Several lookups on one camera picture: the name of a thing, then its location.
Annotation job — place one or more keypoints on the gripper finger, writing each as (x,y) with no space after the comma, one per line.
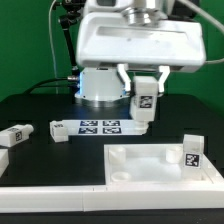
(164,72)
(122,70)

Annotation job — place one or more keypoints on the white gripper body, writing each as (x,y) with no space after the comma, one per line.
(106,40)

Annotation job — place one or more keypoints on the white square table top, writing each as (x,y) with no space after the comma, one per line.
(152,163)

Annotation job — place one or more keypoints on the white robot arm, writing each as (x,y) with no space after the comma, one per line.
(104,83)

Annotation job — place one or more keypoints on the white block with tag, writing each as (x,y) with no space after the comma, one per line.
(58,131)

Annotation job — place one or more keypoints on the white L-shaped fence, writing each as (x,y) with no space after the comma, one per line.
(124,196)

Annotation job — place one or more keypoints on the white marker base plate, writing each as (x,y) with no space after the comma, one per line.
(100,127)

